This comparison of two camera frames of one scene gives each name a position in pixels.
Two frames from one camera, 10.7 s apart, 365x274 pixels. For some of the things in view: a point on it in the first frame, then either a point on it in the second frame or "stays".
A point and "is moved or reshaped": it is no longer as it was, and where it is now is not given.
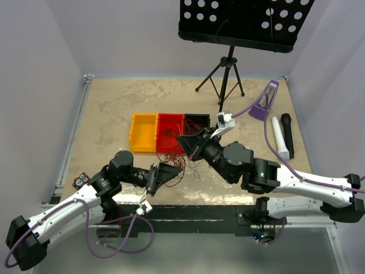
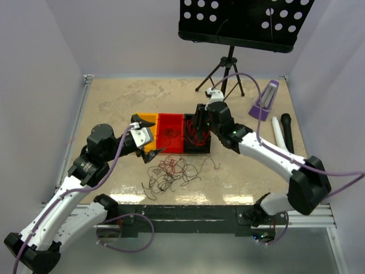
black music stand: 270,25 stays
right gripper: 189,142 → 199,115
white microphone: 282,147 stays
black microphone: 286,119 stays
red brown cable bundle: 178,158 is moved or reshaped
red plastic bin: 169,125 stays
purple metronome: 258,111 stays
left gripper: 158,176 → 149,156
